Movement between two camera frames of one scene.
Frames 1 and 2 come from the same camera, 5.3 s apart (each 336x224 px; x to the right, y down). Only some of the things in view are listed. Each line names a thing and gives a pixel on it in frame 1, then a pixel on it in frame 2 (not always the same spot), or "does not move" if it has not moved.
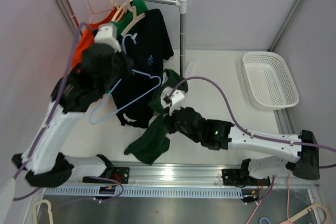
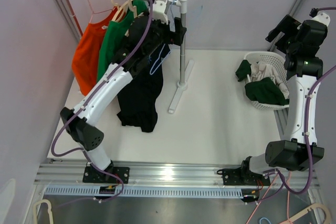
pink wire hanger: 93,12 does not move
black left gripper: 126,63 → 176,38
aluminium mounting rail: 169,177 does not move
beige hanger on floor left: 49,211 does not move
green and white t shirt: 156,140 → 265,85
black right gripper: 169,120 → 289,25
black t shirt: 149,42 does not move
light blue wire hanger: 134,38 → 153,71
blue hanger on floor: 264,218 does not move
